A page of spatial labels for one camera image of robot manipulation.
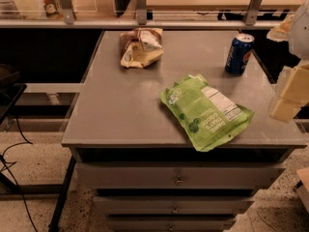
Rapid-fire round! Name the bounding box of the top drawer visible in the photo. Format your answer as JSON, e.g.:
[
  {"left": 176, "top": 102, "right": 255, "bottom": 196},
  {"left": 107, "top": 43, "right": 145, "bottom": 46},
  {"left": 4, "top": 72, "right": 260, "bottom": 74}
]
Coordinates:
[{"left": 76, "top": 162, "right": 284, "bottom": 189}]

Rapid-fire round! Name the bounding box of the middle metal shelf bracket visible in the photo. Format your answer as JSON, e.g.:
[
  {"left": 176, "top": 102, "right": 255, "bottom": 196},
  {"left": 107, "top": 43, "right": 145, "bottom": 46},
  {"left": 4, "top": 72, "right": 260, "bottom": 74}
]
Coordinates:
[{"left": 136, "top": 0, "right": 147, "bottom": 25}]

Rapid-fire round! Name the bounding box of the brown chip bag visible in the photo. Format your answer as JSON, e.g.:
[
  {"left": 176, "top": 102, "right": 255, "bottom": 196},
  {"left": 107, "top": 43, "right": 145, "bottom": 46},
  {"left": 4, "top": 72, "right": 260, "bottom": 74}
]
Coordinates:
[{"left": 120, "top": 28, "right": 164, "bottom": 69}]

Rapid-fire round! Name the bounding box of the metal shelf bracket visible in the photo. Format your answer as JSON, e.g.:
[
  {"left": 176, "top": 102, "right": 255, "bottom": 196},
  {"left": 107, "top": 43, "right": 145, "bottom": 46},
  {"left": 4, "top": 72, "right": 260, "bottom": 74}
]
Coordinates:
[
  {"left": 242, "top": 0, "right": 263, "bottom": 26},
  {"left": 60, "top": 0, "right": 75, "bottom": 25},
  {"left": 136, "top": 0, "right": 147, "bottom": 25}
]

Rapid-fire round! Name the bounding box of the blue pepsi can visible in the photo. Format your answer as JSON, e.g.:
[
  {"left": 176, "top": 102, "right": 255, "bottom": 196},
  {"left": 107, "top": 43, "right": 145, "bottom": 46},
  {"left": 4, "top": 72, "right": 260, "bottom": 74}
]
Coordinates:
[{"left": 225, "top": 33, "right": 255, "bottom": 75}]

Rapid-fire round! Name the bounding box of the black cable on floor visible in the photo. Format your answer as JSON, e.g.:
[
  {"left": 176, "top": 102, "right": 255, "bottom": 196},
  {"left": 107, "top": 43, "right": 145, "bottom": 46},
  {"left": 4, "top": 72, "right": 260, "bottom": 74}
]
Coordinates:
[{"left": 0, "top": 113, "right": 40, "bottom": 232}]

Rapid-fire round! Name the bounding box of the wooden box at right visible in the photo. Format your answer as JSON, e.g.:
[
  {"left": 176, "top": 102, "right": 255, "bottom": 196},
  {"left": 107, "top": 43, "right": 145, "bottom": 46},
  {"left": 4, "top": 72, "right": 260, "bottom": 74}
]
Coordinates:
[{"left": 296, "top": 167, "right": 309, "bottom": 213}]

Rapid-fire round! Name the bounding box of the drawer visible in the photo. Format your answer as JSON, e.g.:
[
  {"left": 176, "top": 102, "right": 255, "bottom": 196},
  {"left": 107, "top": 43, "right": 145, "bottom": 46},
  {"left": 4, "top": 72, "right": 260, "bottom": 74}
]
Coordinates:
[
  {"left": 76, "top": 162, "right": 284, "bottom": 189},
  {"left": 94, "top": 196, "right": 254, "bottom": 216},
  {"left": 107, "top": 217, "right": 236, "bottom": 232}
]

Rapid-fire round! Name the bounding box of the green snack bag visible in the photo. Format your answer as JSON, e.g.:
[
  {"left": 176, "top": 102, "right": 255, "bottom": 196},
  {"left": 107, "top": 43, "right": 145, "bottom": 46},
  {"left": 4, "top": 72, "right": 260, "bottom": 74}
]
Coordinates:
[{"left": 160, "top": 74, "right": 254, "bottom": 152}]

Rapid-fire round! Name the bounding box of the left metal shelf bracket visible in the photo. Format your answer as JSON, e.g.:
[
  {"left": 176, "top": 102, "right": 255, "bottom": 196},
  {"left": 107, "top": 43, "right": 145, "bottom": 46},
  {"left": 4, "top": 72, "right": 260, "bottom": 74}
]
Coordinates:
[{"left": 60, "top": 0, "right": 75, "bottom": 25}]

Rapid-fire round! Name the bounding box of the middle drawer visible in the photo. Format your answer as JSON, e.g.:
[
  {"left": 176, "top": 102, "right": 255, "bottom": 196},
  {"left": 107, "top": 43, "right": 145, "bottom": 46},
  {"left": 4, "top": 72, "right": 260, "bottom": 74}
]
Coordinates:
[{"left": 94, "top": 196, "right": 254, "bottom": 216}]

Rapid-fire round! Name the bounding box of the bottom drawer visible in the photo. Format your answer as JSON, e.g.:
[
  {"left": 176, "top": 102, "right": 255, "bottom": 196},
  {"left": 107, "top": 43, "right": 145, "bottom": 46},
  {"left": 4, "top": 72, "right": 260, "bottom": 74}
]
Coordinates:
[{"left": 107, "top": 217, "right": 236, "bottom": 232}]

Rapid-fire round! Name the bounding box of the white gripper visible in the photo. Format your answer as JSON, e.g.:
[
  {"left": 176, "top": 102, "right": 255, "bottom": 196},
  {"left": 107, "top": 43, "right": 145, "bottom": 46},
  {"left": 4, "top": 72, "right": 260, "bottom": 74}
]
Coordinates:
[{"left": 267, "top": 0, "right": 309, "bottom": 123}]

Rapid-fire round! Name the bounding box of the grey drawer cabinet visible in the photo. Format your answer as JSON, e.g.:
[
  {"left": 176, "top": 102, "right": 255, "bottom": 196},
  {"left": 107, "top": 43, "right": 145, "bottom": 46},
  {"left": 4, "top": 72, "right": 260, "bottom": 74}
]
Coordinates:
[{"left": 62, "top": 31, "right": 305, "bottom": 232}]

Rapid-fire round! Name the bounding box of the black table at left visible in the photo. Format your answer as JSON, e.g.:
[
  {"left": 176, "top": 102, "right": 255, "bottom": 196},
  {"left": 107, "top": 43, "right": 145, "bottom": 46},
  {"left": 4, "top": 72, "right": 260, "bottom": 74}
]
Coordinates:
[{"left": 0, "top": 64, "right": 26, "bottom": 194}]

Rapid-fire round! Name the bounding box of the right metal shelf bracket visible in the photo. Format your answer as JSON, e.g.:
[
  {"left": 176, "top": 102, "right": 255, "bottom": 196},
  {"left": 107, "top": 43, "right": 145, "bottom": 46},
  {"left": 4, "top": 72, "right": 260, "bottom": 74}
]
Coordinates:
[{"left": 242, "top": 0, "right": 263, "bottom": 26}]

